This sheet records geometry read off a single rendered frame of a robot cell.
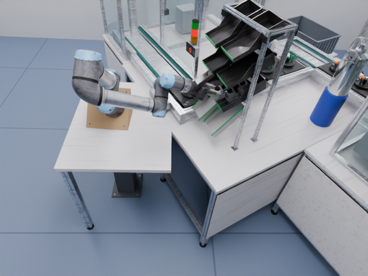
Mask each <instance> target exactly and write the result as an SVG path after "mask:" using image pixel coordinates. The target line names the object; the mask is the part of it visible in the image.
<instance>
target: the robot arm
mask: <svg viewBox="0 0 368 276"><path fill-rule="evenodd" d="M101 60H102V55H101V54H100V53H97V52H94V51H90V50H76V53H75V56H74V66H73V75H72V88H73V90H74V92H75V93H76V94H77V95H78V96H79V97H80V98H81V99H82V100H83V101H85V102H87V103H89V104H91V105H95V106H96V107H97V109H98V110H99V111H100V112H102V113H104V114H105V115H107V116H108V117H111V118H117V117H119V116H121V115H122V114H123V112H124V110H125V108H127V109H131V110H138V111H145V112H152V116H153V117H159V118H164V117H165V115H166V111H167V104H168V96H169V90H177V91H181V92H184V94H185V96H188V95H192V97H193V98H195V99H196V100H199V101H203V100H204V99H205V98H206V94H207V95H209V96H210V100H213V99H214V98H215V97H216V96H218V95H222V94H221V92H220V91H217V90H214V89H213V88H215V87H216V86H214V85H212V84H210V83H208V81H209V80H210V79H212V78H213V77H214V75H213V73H212V72H211V71H210V70H207V71H206V72H205V73H204V74H202V75H201V76H200V77H199V78H197V79H196V80H195V81H193V80H191V79H189V78H185V77H181V76H177V75H174V74H172V73H163V74H162V75H161V77H158V78H156V79H155V80H154V81H153V87H154V89H155V93H154V99H153V98H149V97H143V96H138V95H133V94H127V93H121V92H119V83H120V73H119V72H117V71H115V70H112V69H104V65H103V63H102V62H101Z"/></svg>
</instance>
